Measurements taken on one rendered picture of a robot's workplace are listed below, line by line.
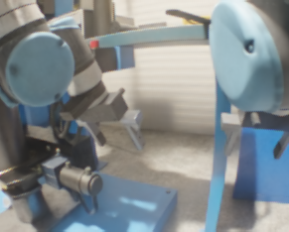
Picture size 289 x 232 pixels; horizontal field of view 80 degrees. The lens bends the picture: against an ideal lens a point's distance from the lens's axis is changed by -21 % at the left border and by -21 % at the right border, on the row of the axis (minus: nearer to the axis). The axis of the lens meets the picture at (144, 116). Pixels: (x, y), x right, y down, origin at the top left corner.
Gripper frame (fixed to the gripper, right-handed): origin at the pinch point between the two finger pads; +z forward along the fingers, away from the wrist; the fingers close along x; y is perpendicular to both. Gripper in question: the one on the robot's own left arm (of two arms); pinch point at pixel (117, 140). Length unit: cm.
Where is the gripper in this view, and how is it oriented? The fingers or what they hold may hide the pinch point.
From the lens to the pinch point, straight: 56.6
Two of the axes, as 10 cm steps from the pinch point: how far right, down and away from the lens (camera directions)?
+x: -8.4, 0.3, 5.4
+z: 3.7, 7.7, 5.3
